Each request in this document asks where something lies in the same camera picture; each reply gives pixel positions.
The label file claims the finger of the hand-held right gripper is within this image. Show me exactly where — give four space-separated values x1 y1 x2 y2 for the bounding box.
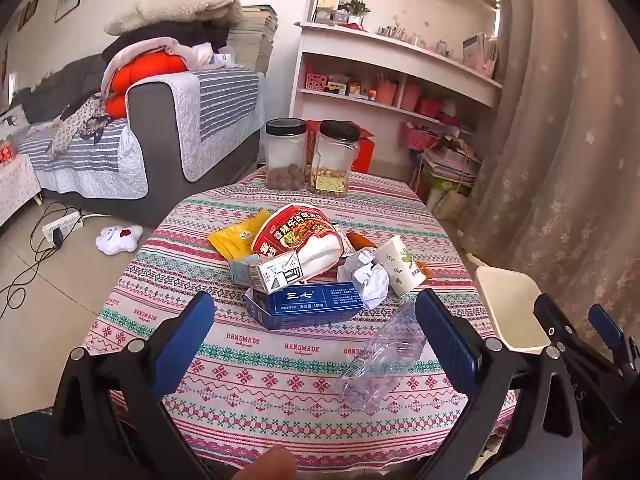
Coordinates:
588 304 640 396
533 294 640 441

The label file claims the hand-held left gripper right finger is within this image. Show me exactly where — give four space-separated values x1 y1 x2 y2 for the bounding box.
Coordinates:
415 287 586 480

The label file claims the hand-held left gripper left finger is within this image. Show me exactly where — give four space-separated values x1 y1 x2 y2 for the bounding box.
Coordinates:
50 290 236 480

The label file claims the crushed clear plastic bottle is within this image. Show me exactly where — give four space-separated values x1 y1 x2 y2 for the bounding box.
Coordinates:
334 300 426 408

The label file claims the white plastic waste bin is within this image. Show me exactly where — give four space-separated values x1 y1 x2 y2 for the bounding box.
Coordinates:
474 265 553 356

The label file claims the white paper cup green print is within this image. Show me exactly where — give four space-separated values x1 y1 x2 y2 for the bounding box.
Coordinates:
374 235 428 296

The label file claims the yellow snack packet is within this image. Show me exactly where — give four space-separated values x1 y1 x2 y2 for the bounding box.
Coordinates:
207 210 271 261

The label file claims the person's left hand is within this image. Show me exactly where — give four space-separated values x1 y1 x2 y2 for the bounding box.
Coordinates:
239 446 297 480

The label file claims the pale blue packet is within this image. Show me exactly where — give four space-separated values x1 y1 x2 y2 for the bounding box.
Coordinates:
229 256 262 287

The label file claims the crumpled white paper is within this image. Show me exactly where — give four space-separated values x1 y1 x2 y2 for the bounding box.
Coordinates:
337 249 390 311

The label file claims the white small carton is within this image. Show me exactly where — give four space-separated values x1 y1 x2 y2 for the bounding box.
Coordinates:
248 251 306 295

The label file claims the white cloud plush toy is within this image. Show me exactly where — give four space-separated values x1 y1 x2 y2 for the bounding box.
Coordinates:
95 225 144 256

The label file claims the blue cardboard box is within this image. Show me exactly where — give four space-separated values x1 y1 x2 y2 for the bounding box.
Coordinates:
243 282 362 331

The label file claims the red instant noodle cup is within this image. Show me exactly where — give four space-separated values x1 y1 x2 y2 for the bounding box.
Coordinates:
251 203 347 281

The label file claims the white power strip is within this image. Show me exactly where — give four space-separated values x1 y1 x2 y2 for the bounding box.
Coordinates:
42 211 83 243

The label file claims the pile of papers and books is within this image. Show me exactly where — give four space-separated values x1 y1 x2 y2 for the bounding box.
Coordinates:
419 136 482 197

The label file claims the person's leg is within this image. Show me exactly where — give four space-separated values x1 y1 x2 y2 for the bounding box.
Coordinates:
0 410 56 480

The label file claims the floral lace curtain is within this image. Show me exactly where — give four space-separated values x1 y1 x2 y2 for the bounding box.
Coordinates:
425 0 640 346

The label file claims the striped quilted sofa cover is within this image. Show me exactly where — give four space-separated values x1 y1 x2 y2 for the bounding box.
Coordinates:
17 120 149 202
125 67 266 183

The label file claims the large pink basket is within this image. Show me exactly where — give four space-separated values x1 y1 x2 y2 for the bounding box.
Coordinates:
399 122 434 150

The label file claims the plastic jar with crackers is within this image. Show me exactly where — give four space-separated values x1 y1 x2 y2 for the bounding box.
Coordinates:
307 120 361 197

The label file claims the plastic jar with brown balls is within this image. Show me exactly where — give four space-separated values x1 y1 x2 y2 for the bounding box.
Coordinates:
265 118 307 192

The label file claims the grey sofa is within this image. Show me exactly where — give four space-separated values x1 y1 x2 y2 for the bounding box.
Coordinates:
0 55 266 226

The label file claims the side table with floral cloth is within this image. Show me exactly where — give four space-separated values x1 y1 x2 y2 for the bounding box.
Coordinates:
0 152 42 227

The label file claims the floral cloth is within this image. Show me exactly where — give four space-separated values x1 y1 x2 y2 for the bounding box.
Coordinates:
47 95 113 156

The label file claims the orange cushion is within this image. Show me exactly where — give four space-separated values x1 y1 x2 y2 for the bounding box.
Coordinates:
105 52 188 117

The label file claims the white bookshelf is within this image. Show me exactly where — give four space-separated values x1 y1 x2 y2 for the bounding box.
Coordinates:
289 0 503 181

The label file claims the pink cloth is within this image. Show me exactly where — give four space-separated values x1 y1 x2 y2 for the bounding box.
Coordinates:
102 37 197 97

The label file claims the dark clothes pile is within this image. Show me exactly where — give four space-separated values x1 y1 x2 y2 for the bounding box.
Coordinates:
120 20 232 57

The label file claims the stack of books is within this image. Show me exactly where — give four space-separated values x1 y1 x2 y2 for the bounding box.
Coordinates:
227 5 278 76

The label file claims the cream fluffy blanket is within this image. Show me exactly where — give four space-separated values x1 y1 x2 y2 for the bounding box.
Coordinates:
104 0 244 36

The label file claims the black cable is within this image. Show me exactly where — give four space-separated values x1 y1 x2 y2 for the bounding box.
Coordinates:
0 204 67 319

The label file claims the small framed wall picture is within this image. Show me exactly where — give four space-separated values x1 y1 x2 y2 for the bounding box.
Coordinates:
19 0 41 31

